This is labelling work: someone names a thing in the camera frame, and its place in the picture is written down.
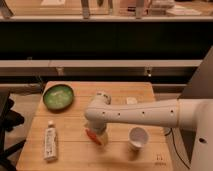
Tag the white tube bottle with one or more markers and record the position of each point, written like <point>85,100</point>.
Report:
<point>50,142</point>

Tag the black chair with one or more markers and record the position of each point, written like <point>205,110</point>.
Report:
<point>8,120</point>

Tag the white ceramic cup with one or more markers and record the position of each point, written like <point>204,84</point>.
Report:
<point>138,138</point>

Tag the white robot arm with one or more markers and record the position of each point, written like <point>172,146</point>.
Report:
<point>188,114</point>

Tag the white rectangular sponge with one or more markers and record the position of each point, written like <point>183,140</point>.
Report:
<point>131,100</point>

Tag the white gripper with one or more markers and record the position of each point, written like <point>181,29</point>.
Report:
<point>103,138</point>

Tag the red pepper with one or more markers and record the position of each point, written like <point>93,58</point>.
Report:
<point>93,136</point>

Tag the green bowl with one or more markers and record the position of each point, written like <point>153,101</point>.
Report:
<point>58,97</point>

